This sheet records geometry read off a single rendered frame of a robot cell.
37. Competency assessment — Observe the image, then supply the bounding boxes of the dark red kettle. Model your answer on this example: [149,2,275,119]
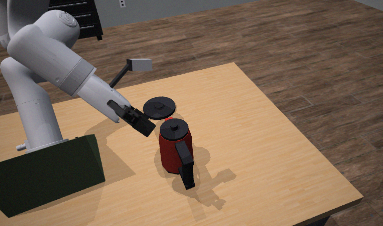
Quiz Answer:
[159,117,195,190]

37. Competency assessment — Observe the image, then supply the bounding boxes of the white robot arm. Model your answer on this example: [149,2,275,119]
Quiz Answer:
[0,0,94,154]

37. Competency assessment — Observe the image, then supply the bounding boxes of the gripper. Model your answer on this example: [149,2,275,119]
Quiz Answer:
[71,68,156,137]

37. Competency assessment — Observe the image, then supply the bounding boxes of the black round disk with center stud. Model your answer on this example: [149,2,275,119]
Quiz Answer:
[143,96,176,120]

